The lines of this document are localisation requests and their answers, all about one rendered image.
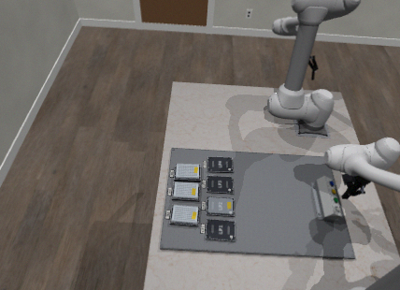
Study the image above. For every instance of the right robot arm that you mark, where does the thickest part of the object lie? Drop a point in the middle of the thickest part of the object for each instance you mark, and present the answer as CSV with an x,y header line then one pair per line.
x,y
288,102

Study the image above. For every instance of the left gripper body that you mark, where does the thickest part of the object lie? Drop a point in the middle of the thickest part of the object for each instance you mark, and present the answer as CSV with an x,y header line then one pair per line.
x,y
362,181

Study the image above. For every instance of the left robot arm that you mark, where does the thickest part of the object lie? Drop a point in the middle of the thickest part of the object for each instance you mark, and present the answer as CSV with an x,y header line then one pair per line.
x,y
353,159

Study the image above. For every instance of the white operator button panel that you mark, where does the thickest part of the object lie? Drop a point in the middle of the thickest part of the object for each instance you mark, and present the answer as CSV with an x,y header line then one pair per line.
x,y
325,198

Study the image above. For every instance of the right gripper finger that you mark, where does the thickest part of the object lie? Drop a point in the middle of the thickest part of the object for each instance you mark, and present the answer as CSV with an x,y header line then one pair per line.
x,y
313,66

